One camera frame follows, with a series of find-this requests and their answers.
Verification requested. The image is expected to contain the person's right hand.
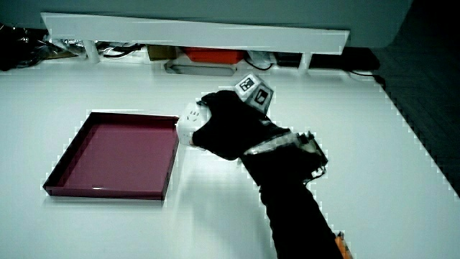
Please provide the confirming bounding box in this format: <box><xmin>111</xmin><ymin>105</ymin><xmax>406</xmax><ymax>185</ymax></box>
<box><xmin>192</xmin><ymin>73</ymin><xmax>291</xmax><ymax>161</ymax></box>

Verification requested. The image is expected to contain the white cube socket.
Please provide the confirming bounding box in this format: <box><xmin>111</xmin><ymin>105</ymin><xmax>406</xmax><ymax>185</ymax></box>
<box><xmin>175</xmin><ymin>102</ymin><xmax>213</xmax><ymax>147</ymax></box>

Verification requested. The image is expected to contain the white plastic bag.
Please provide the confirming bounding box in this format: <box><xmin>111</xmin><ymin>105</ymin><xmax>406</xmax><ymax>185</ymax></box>
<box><xmin>246</xmin><ymin>50</ymin><xmax>277</xmax><ymax>67</ymax></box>

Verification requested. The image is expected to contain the orange box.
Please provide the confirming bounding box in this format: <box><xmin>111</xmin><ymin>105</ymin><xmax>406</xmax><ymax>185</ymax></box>
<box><xmin>183</xmin><ymin>47</ymin><xmax>247</xmax><ymax>65</ymax></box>

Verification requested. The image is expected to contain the white long shelf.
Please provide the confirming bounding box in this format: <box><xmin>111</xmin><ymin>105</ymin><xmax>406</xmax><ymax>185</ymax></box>
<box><xmin>40</xmin><ymin>12</ymin><xmax>351</xmax><ymax>75</ymax></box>

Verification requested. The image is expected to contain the brown cardboard box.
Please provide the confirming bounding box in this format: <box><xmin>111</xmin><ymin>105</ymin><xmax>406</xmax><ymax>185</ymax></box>
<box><xmin>147</xmin><ymin>44</ymin><xmax>178</xmax><ymax>62</ymax></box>

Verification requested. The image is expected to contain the maroon shallow tray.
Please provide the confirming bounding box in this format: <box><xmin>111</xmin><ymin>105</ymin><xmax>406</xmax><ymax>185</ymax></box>
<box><xmin>42</xmin><ymin>111</ymin><xmax>180</xmax><ymax>201</ymax></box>

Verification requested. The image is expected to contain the black long box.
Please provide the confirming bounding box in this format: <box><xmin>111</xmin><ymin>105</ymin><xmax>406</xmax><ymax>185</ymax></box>
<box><xmin>275</xmin><ymin>47</ymin><xmax>381</xmax><ymax>71</ymax></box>

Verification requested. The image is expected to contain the black plastic bag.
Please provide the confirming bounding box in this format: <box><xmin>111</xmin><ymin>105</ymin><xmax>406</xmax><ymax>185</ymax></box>
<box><xmin>0</xmin><ymin>23</ymin><xmax>50</xmax><ymax>72</ymax></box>

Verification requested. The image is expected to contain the black cable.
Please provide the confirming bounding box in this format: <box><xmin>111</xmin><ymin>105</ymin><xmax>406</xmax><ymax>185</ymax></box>
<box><xmin>244</xmin><ymin>57</ymin><xmax>275</xmax><ymax>71</ymax></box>
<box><xmin>102</xmin><ymin>42</ymin><xmax>146</xmax><ymax>59</ymax></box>
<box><xmin>347</xmin><ymin>69</ymin><xmax>386</xmax><ymax>87</ymax></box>

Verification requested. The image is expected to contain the orange strap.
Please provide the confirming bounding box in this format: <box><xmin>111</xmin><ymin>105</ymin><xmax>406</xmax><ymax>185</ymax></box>
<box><xmin>334</xmin><ymin>232</ymin><xmax>354</xmax><ymax>259</ymax></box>

